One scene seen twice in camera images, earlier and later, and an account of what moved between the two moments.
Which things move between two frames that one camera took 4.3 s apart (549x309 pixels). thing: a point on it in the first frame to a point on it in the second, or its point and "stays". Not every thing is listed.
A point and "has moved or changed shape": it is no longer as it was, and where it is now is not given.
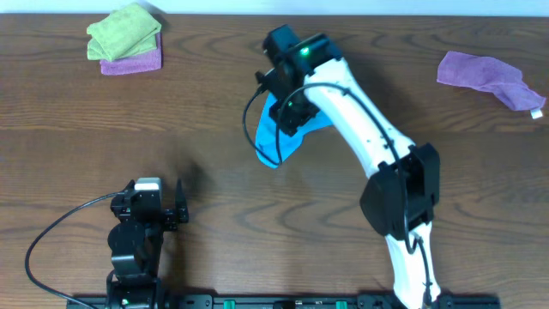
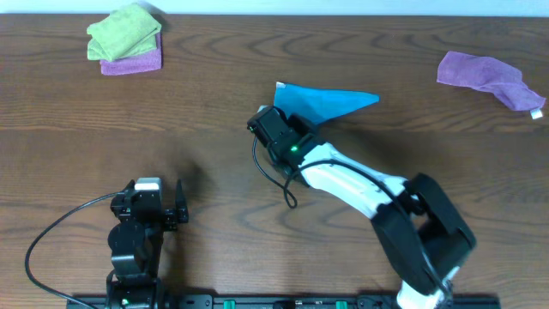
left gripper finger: [181, 212] stays
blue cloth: [274, 144] has moved or changed shape
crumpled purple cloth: [493, 75] stays
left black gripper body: [170, 218] stays
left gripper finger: [130, 185] stays
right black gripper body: [297, 111] to [302, 126]
